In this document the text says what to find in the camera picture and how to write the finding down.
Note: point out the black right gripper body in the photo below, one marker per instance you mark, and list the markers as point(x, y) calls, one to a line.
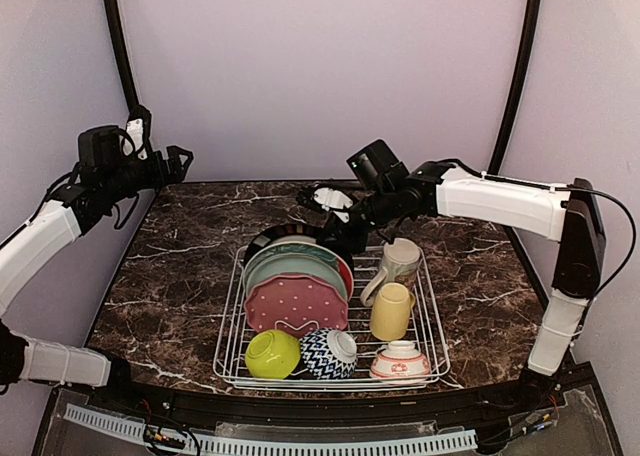
point(380, 207)

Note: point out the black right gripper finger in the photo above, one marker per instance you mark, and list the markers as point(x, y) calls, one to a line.
point(355, 238)
point(330, 235)

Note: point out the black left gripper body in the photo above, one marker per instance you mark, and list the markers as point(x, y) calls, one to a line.
point(157, 177)

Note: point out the black striped rim plate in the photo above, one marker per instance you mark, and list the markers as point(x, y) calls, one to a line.
point(289, 232)

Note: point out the teal patterned plate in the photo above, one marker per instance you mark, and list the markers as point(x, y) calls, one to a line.
point(292, 247)

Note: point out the light green plate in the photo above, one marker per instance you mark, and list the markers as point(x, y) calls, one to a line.
point(296, 264)

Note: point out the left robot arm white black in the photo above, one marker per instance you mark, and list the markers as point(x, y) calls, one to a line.
point(69, 213)

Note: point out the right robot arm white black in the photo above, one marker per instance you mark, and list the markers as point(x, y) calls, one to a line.
point(568, 215)

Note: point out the red floral plate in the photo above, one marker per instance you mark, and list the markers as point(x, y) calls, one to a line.
point(347, 276)

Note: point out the white patterned tall mug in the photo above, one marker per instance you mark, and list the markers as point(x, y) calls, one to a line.
point(399, 264)

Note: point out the pink polka dot plate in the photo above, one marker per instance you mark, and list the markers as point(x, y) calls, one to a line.
point(295, 304)

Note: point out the yellow mug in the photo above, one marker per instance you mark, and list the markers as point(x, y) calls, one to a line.
point(391, 312)

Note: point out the blue white zigzag bowl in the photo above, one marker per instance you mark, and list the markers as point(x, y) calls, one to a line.
point(329, 354)

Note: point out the lime green bowl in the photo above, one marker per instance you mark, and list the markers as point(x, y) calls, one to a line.
point(272, 354)

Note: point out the white red patterned bowl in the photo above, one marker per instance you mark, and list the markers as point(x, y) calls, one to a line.
point(400, 360)

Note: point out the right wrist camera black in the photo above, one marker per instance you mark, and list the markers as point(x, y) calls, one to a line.
point(378, 168)

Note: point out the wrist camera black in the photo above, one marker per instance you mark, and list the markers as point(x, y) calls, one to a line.
point(99, 147)
point(378, 168)

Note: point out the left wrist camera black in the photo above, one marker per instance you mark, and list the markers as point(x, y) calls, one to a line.
point(99, 147)

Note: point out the white wire dish rack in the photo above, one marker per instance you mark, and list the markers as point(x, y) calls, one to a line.
point(425, 331)

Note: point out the left black frame post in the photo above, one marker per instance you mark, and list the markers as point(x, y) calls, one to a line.
point(119, 48)

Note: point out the black frame post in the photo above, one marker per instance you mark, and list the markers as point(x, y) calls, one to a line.
point(119, 48)
point(525, 47)

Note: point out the black front rail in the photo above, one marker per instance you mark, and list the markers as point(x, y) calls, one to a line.
point(487, 409)

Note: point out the white slotted cable duct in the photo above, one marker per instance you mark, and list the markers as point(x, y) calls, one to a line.
point(252, 440)

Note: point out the right black frame post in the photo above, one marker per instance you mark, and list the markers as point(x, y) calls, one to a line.
point(525, 47)

